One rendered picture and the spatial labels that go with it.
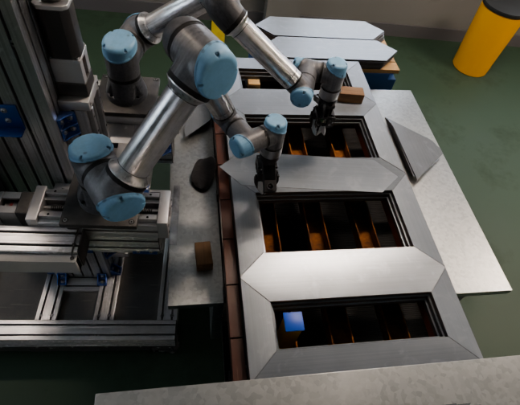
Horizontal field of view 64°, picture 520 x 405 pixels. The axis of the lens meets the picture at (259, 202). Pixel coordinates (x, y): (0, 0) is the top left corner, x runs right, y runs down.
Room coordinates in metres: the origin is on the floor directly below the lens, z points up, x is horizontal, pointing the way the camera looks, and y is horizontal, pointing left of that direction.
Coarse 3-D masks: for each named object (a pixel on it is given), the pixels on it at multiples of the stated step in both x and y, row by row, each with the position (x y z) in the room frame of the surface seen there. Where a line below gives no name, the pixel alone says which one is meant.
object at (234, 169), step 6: (234, 156) 1.17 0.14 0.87; (228, 162) 1.13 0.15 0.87; (234, 162) 1.13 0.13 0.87; (240, 162) 1.14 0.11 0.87; (228, 168) 1.10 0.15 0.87; (234, 168) 1.10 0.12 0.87; (240, 168) 1.11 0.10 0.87; (234, 174) 1.07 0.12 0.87; (240, 174) 1.08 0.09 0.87; (240, 180) 1.05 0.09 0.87
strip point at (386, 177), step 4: (376, 164) 1.28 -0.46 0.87; (380, 164) 1.28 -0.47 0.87; (376, 168) 1.26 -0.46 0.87; (380, 168) 1.26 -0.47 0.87; (384, 168) 1.27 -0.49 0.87; (380, 172) 1.24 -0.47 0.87; (384, 172) 1.24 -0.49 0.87; (388, 172) 1.25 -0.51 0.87; (380, 176) 1.22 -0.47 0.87; (384, 176) 1.22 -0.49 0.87; (388, 176) 1.22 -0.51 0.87; (392, 176) 1.23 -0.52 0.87; (396, 176) 1.23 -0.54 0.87; (380, 180) 1.19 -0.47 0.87; (384, 180) 1.20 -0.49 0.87; (388, 180) 1.20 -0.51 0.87; (392, 180) 1.21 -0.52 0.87; (380, 184) 1.17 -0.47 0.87; (384, 184) 1.17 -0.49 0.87; (388, 184) 1.18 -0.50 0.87; (384, 188) 1.15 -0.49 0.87
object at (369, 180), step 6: (360, 162) 1.27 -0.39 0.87; (366, 162) 1.28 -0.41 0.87; (372, 162) 1.29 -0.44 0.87; (360, 168) 1.24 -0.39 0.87; (366, 168) 1.25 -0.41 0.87; (372, 168) 1.25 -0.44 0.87; (360, 174) 1.20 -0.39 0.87; (366, 174) 1.21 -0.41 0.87; (372, 174) 1.22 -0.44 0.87; (360, 180) 1.17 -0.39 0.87; (366, 180) 1.18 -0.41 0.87; (372, 180) 1.18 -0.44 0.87; (378, 180) 1.19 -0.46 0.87; (366, 186) 1.14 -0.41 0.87; (372, 186) 1.15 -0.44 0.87; (378, 186) 1.15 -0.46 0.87
